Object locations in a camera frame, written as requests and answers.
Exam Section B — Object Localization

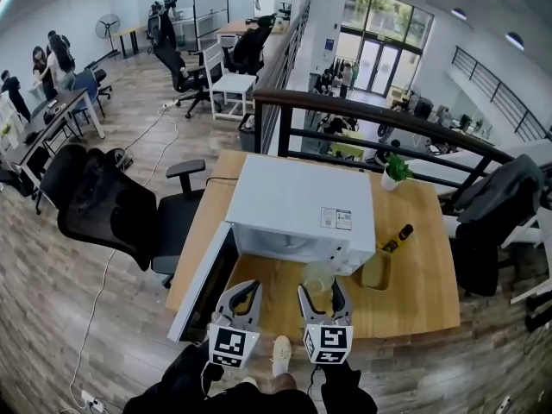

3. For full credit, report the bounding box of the person's right forearm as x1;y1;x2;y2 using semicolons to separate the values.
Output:
317;359;379;414

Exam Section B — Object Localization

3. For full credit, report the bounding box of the dark desk with white legs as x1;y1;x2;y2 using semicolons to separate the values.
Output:
0;87;107;198

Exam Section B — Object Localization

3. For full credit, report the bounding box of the white power strip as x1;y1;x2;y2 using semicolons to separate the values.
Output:
80;388;107;414

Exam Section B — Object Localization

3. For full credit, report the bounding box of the black mesh office chair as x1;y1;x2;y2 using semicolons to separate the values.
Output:
35;143;207;289

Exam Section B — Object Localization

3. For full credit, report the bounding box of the white wooden chair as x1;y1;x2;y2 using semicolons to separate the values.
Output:
201;41;258;122

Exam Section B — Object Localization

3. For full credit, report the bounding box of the black waste bin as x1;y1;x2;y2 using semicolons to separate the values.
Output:
237;113;257;153

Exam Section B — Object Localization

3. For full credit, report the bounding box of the white microwave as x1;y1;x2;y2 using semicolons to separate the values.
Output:
166;153;377;343

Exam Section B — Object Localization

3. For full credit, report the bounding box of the person's leg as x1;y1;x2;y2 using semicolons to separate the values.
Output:
270;372;299;392

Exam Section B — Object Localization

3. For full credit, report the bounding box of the standing floor fan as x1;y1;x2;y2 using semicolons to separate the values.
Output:
94;12;122;56

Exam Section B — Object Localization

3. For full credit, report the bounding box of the black high-back office chair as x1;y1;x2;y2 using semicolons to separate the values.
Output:
152;39;213;121
221;12;278;77

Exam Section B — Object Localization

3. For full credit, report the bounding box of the black metal railing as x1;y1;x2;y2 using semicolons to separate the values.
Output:
251;0;552;202

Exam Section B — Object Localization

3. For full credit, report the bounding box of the blue office chair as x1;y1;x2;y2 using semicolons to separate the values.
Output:
70;67;108;125

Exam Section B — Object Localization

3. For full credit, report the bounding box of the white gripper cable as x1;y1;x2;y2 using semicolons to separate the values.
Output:
199;360;219;401

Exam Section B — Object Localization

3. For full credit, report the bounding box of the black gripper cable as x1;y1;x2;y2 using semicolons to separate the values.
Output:
305;363;319;398

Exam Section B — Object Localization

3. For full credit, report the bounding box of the person's left forearm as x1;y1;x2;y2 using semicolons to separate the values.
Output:
123;342;226;414

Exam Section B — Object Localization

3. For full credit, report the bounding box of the black chair with jacket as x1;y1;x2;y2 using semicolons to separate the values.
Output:
451;213;545;298

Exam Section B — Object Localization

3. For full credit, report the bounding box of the clear glass cup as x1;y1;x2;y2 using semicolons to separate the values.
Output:
300;261;336;298

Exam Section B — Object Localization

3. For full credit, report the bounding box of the rolling whiteboard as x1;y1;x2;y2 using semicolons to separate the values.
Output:
191;0;230;53

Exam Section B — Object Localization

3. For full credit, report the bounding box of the grey jacket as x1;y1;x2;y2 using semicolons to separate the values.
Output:
453;153;546;224

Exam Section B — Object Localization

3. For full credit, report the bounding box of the person's white shoe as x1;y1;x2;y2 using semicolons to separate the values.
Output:
270;335;294;377

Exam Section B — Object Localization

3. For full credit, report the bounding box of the yellow and black hand tool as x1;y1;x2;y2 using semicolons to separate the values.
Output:
380;223;415;254

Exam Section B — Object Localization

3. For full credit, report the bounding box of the white floor cable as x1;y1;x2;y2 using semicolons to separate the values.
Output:
59;101;180;414

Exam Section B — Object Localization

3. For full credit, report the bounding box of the green plant in white pot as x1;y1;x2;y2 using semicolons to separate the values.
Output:
380;152;415;192

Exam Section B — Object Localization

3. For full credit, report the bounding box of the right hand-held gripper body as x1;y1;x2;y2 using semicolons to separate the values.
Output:
302;310;354;365

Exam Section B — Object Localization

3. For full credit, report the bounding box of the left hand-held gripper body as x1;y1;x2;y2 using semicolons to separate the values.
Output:
208;306;262;369

